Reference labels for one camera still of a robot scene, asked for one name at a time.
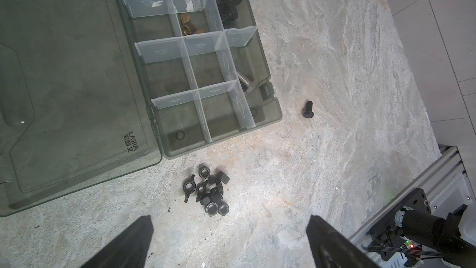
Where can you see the clear green organizer box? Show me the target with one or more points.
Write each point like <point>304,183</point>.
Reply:
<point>92,90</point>

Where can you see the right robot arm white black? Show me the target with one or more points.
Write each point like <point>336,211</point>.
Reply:
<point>332,184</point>

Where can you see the brass nuts in box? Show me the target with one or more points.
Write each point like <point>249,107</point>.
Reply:
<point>187,27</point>

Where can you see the aluminium mounting rail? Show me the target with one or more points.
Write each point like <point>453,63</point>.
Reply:
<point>450,229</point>

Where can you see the black hex bolt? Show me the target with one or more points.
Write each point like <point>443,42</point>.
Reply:
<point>308,110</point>

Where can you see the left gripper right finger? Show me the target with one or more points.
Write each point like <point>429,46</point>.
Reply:
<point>332,250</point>

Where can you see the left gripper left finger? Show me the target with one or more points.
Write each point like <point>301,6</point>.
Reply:
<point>128,250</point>

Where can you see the silver hex bolt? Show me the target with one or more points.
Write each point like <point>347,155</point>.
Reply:
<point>248,83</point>

